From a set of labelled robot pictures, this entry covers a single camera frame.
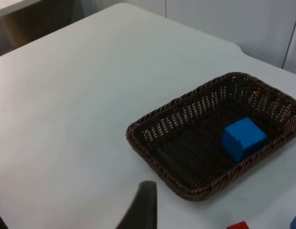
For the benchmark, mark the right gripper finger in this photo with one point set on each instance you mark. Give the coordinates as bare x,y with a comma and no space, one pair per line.
144,207

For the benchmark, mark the dark brown wicker basket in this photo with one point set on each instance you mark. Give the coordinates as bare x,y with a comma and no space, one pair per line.
186,152

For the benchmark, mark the red cube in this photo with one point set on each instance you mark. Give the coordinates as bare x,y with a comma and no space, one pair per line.
238,225

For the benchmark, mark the large blue cube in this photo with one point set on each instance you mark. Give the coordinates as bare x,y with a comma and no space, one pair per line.
243,140

